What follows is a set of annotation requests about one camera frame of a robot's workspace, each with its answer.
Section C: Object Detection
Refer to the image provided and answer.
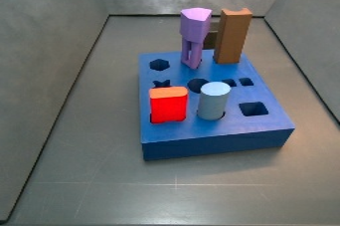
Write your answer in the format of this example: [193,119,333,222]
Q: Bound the red block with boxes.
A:
[149,87,187,123]

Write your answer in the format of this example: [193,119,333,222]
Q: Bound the light blue cylinder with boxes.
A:
[197,82,230,120]

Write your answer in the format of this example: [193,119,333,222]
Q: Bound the blue shape-sorter base block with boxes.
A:
[138,50,294,160]

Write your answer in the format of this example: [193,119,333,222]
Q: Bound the purple pentagon-top block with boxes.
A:
[178,8,211,69]

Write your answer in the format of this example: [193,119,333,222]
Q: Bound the brown notched block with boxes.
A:
[213,8,251,64]

